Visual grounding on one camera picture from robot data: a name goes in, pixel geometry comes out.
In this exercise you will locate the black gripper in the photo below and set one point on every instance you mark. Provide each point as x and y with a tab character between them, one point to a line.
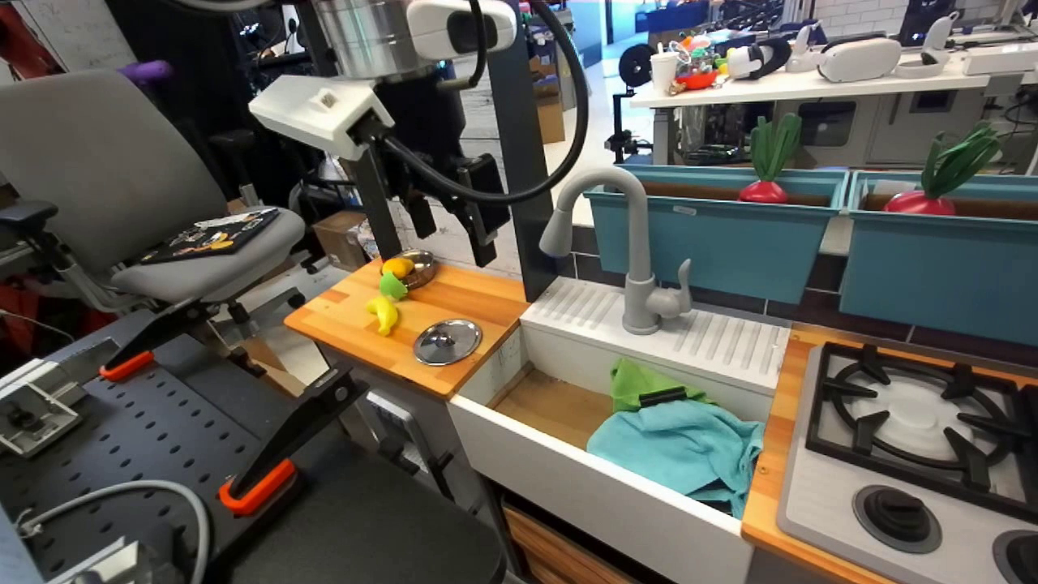
443	142

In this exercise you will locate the yellow toy banana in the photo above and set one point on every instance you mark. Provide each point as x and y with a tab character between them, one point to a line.
384	314

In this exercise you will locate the small steel pot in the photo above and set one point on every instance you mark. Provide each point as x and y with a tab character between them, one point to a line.
423	268

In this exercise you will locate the round steel pot lid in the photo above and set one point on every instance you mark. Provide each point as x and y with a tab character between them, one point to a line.
449	343

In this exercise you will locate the wooden toy kitchen counter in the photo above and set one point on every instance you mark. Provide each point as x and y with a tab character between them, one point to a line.
344	326

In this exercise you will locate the brown cardboard box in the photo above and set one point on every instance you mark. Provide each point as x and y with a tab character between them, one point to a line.
343	239

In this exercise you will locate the grey toy faucet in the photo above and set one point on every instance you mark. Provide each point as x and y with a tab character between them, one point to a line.
638	249

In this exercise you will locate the dark patterned book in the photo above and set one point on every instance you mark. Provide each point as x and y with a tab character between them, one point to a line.
211	234

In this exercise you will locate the black round desk fan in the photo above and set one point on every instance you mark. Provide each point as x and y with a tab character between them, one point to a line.
638	67

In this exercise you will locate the green cloth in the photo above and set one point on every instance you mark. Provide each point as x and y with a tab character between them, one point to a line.
638	383

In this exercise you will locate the white cup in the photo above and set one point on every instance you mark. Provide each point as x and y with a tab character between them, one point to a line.
664	77

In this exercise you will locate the teal planter box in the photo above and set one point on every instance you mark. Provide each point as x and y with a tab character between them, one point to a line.
941	271
702	246

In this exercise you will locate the purple knob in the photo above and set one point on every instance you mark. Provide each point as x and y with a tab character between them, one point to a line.
149	74

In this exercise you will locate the white toy sink basin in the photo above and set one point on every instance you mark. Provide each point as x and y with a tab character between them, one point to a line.
606	498

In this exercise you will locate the teal cloth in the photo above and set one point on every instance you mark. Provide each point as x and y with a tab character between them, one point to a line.
675	450

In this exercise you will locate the red toy radish green leaves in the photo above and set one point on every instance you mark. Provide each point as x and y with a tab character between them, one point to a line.
766	165
941	174

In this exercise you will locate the grey office chair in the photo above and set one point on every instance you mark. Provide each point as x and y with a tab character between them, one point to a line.
87	165

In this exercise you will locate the white background table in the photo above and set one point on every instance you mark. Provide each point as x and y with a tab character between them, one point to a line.
780	86

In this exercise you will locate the dark perforated work table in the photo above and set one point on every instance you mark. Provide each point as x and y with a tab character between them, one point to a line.
130	434

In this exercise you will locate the white rounded device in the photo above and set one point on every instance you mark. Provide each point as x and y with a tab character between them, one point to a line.
862	61

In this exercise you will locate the grey toy stove black grates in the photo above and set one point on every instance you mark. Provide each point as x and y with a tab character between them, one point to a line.
920	434

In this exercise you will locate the black vertical post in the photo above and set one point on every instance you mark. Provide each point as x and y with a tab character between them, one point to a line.
536	249

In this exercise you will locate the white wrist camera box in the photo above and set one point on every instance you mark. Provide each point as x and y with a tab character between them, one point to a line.
321	107

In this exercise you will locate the grey metal bracket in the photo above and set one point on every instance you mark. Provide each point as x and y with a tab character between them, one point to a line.
35	418

